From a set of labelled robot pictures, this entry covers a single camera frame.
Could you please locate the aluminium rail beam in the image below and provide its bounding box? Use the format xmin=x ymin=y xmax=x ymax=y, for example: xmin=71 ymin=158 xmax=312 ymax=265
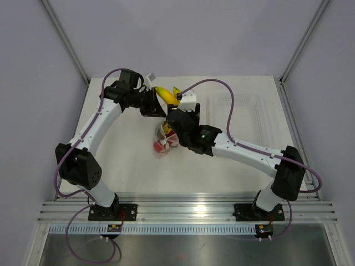
xmin=37 ymin=192 xmax=338 ymax=224

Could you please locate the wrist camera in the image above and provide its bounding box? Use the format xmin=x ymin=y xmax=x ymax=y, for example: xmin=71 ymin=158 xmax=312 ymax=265
xmin=178 ymin=92 xmax=196 ymax=112
xmin=143 ymin=73 xmax=156 ymax=89

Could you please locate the right aluminium corner post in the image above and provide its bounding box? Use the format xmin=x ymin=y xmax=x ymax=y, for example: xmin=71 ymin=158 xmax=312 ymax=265
xmin=280 ymin=0 xmax=332 ymax=85

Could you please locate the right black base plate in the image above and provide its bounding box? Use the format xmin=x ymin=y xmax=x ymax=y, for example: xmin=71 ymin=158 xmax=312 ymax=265
xmin=233 ymin=203 xmax=285 ymax=222

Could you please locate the small circuit board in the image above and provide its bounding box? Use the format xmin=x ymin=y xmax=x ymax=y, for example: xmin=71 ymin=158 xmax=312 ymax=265
xmin=107 ymin=224 xmax=122 ymax=232
xmin=255 ymin=224 xmax=274 ymax=238

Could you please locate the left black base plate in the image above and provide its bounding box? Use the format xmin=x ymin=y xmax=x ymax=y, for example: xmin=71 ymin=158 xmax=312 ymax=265
xmin=88 ymin=203 xmax=138 ymax=222

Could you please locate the clear zip top bag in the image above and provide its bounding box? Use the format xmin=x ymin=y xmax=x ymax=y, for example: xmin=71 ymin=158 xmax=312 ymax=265
xmin=153 ymin=119 xmax=179 ymax=158

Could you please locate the left aluminium corner post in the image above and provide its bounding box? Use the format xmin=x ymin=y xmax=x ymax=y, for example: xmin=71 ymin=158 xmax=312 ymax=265
xmin=39 ymin=0 xmax=90 ymax=86

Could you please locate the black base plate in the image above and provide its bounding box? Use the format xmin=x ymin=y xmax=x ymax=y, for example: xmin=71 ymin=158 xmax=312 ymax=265
xmin=88 ymin=203 xmax=138 ymax=222
xmin=233 ymin=203 xmax=285 ymax=222

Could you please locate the white slotted cable duct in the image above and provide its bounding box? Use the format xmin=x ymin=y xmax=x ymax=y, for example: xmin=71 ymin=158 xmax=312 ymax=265
xmin=49 ymin=223 xmax=256 ymax=236

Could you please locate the aluminium corner post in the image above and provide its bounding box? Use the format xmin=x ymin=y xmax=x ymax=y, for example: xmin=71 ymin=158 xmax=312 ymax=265
xmin=39 ymin=0 xmax=90 ymax=86
xmin=280 ymin=0 xmax=332 ymax=85

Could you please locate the white perforated plastic basket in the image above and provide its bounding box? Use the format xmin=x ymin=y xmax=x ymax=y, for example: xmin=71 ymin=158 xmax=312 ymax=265
xmin=206 ymin=90 xmax=274 ymax=147

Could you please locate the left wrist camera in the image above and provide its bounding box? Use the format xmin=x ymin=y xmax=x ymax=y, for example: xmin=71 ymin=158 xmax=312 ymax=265
xmin=143 ymin=73 xmax=156 ymax=89

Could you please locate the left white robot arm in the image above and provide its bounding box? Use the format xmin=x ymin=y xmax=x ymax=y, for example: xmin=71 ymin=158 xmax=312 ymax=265
xmin=53 ymin=68 xmax=166 ymax=221

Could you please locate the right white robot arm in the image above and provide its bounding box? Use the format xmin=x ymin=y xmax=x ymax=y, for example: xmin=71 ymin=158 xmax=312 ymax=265
xmin=166 ymin=105 xmax=305 ymax=219

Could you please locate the red fruit bunch with leaves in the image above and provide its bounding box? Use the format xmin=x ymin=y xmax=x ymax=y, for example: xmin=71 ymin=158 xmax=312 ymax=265
xmin=153 ymin=134 xmax=179 ymax=155

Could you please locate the right small circuit board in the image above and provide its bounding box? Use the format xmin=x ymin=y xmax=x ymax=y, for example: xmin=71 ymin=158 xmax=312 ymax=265
xmin=255 ymin=224 xmax=274 ymax=238

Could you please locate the left small circuit board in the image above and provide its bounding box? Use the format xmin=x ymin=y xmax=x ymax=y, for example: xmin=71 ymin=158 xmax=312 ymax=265
xmin=107 ymin=224 xmax=122 ymax=232

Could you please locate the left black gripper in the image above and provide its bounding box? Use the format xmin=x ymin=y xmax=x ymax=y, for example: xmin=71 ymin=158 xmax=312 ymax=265
xmin=129 ymin=87 xmax=166 ymax=117

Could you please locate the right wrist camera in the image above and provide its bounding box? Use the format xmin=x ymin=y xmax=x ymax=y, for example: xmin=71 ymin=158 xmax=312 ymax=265
xmin=178 ymin=92 xmax=196 ymax=112

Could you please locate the yellow banana bunch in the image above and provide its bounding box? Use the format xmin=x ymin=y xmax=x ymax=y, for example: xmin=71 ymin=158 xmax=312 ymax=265
xmin=155 ymin=86 xmax=181 ymax=136

